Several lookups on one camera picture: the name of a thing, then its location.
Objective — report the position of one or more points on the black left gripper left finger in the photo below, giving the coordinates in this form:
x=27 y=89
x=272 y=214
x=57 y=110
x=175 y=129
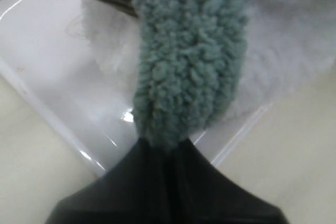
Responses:
x=132 y=192

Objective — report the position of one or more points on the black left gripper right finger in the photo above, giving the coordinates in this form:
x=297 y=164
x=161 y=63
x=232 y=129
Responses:
x=201 y=194

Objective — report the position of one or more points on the green knitted scarf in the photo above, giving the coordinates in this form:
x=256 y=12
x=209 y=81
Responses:
x=191 y=55

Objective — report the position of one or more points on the white plush snowman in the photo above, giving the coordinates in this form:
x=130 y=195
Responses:
x=289 y=43

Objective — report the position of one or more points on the white rectangular tray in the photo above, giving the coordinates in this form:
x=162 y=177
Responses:
x=46 y=57

